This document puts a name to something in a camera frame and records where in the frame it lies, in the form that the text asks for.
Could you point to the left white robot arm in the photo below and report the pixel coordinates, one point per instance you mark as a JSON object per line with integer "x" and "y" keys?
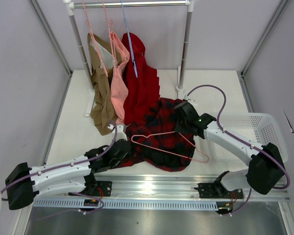
{"x": 25, "y": 183}

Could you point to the metal clothes rack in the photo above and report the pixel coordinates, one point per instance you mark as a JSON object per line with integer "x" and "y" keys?
{"x": 71, "y": 7}

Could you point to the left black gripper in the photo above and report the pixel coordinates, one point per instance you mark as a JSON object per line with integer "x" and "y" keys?
{"x": 128, "y": 154}

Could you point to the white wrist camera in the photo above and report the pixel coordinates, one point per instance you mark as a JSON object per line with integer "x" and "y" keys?
{"x": 118, "y": 132}
{"x": 191, "y": 101}

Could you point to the blue hanger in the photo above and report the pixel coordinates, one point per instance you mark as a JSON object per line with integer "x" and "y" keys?
{"x": 129, "y": 41}

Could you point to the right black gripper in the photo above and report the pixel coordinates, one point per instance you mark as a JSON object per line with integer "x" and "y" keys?
{"x": 183, "y": 109}

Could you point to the red plaid skirt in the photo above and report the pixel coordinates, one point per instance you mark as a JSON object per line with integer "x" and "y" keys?
{"x": 158, "y": 143}

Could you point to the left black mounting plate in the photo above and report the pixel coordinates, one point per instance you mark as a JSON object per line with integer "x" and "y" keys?
{"x": 103, "y": 188}

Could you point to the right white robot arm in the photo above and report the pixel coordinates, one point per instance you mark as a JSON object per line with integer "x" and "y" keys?
{"x": 264, "y": 162}

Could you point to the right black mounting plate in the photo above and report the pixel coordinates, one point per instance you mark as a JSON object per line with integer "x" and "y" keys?
{"x": 213, "y": 191}

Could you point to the pink hanging garment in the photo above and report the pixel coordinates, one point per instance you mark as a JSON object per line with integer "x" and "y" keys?
{"x": 119, "y": 90}

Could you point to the white plastic basket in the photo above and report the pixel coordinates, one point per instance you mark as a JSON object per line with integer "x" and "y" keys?
{"x": 256, "y": 127}

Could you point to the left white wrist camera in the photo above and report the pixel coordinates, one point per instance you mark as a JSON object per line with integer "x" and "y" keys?
{"x": 118, "y": 132}

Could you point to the slotted white cable duct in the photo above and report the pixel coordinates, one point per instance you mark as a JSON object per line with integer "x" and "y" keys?
{"x": 82, "y": 203}

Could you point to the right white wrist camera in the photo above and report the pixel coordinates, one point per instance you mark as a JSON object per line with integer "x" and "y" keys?
{"x": 191, "y": 101}

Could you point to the black mounting plate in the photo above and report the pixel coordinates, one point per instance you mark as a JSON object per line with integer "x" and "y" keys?
{"x": 103, "y": 188}
{"x": 213, "y": 191}

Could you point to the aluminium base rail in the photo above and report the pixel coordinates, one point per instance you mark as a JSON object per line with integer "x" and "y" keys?
{"x": 155, "y": 187}

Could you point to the tan hanging garment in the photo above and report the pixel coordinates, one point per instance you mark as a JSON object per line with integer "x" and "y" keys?
{"x": 103, "y": 110}

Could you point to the red hanging garment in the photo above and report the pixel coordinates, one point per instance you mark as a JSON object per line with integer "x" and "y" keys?
{"x": 142, "y": 91}

